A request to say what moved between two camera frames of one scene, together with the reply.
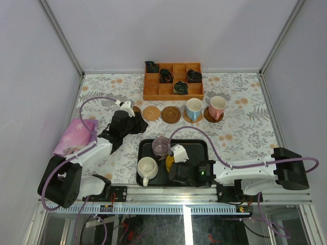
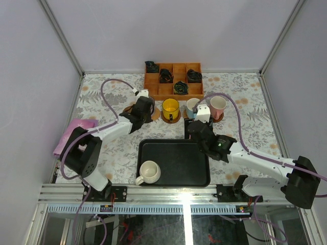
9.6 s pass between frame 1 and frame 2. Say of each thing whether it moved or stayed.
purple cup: moved
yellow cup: moved
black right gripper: moved
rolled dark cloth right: stayed
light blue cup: stayed
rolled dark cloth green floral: stayed
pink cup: stayed
